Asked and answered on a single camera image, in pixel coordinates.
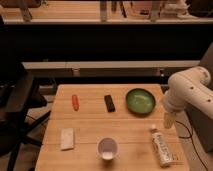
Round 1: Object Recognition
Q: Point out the white tube bottle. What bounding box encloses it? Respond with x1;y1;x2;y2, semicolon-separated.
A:
150;124;173;167

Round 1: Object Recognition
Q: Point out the black floor cable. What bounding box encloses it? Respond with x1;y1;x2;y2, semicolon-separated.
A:
175;119;209;171

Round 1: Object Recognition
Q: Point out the grey cabinet right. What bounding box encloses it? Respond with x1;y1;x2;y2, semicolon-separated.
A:
186;42;213;153

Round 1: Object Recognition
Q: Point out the low white rail bench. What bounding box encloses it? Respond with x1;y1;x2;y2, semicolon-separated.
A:
23;60;199;75

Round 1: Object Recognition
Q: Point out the white cup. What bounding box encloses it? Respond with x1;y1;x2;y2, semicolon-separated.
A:
97;137;118;161

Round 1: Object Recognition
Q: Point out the white sponge cloth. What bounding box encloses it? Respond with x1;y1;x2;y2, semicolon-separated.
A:
60;128;74;150

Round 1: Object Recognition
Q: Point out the background wooden shelf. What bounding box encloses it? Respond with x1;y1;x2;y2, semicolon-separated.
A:
0;0;213;24

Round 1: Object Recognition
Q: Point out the black rectangular block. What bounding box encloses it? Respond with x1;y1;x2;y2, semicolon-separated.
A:
104;95;115;112

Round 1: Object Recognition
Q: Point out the black office chair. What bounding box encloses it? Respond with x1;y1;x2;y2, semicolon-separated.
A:
0;15;50;171

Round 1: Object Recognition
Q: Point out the green bowl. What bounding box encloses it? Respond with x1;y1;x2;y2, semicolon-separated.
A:
125;88;156;115

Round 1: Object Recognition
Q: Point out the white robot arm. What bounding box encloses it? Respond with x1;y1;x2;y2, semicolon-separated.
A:
162;66;213;129

